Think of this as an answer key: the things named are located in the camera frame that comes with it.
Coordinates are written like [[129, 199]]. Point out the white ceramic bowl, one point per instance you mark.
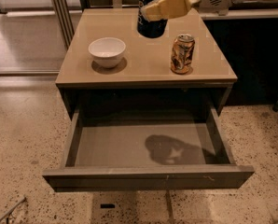
[[107, 51]]

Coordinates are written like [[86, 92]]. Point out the open grey top drawer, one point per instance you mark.
[[147, 150]]

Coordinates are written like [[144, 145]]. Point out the orange crumpled soda can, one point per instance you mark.
[[182, 53]]

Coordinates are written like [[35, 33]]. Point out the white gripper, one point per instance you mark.
[[166, 9]]

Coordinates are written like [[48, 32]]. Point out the small black floor object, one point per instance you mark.
[[107, 205]]

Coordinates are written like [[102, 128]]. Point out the blue pepsi can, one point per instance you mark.
[[149, 29]]

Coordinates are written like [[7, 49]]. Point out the metal rod on floor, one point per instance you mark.
[[12, 208]]

